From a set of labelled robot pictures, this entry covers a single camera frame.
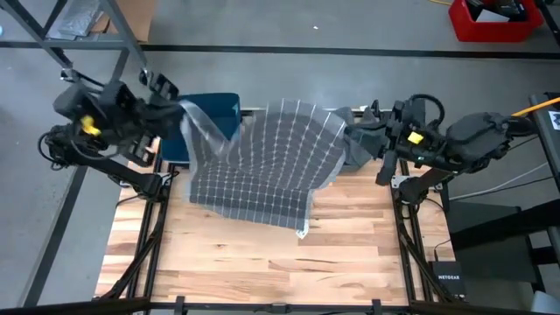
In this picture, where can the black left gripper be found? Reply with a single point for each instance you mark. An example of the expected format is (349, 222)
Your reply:
(127, 114)

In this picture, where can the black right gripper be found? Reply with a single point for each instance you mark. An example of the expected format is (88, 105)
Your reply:
(396, 144)

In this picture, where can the dark grey white-grid towel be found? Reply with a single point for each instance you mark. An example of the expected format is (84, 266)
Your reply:
(262, 175)

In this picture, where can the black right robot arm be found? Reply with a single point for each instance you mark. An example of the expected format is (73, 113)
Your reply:
(477, 140)

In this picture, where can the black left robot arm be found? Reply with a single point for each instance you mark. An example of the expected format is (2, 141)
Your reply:
(131, 177)

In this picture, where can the plain grey towel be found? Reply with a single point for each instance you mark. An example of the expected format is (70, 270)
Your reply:
(356, 155)

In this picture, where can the navy blue fabric bin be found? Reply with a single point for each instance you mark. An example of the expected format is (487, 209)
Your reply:
(219, 109)

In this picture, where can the grey metal cart with casters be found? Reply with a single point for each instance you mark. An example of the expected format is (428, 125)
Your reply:
(122, 30)

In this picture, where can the brown cardboard box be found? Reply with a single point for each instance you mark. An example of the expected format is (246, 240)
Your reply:
(140, 17)

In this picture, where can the silver padded bag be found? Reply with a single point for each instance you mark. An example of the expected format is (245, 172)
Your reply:
(81, 17)

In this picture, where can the red plastic crate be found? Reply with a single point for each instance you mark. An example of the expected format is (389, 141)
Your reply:
(464, 30)

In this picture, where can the black equipment stand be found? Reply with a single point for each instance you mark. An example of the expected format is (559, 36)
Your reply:
(490, 236)

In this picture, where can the black electronic device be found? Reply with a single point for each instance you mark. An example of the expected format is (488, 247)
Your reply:
(507, 9)

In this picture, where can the black aluminium table frame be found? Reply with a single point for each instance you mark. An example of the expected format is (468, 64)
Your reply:
(407, 262)

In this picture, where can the black Netgear network switch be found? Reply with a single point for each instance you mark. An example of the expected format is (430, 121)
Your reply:
(448, 280)

